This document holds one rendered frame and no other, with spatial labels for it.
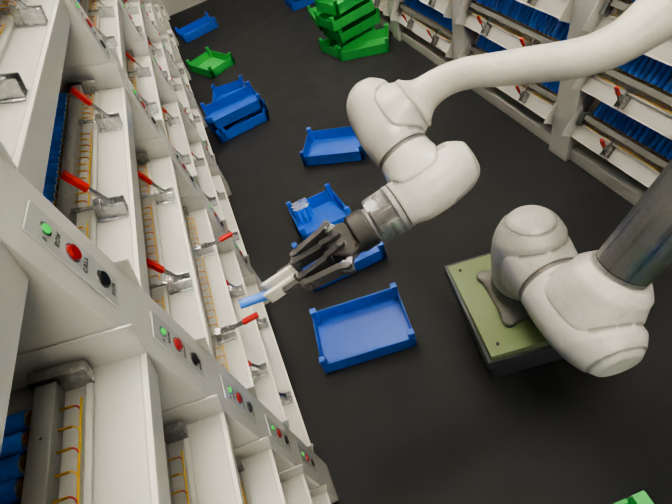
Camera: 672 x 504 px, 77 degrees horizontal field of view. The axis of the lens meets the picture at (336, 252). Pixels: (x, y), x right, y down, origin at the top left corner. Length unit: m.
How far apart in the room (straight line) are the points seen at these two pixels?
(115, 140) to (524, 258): 0.84
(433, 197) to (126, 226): 0.47
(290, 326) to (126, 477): 1.13
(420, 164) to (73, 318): 0.54
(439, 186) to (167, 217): 0.55
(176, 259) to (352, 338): 0.74
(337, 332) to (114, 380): 1.03
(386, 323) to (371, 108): 0.82
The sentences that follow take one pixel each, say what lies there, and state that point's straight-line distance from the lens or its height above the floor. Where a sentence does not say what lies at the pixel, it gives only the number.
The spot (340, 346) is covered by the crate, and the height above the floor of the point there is 0.00.
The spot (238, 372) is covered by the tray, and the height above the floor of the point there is 0.51.
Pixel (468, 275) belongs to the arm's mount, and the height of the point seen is 0.21.
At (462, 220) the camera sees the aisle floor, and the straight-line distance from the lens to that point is 1.67.
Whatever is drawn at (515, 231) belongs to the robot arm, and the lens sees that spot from 1.00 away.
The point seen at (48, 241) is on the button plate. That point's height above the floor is 1.03.
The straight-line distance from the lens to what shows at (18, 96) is 0.61.
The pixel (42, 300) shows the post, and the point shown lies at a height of 1.00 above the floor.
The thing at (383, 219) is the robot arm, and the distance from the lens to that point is 0.74.
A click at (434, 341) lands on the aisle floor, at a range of 1.39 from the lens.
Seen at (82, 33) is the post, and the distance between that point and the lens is 1.05.
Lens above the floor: 1.24
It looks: 49 degrees down
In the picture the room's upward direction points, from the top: 21 degrees counter-clockwise
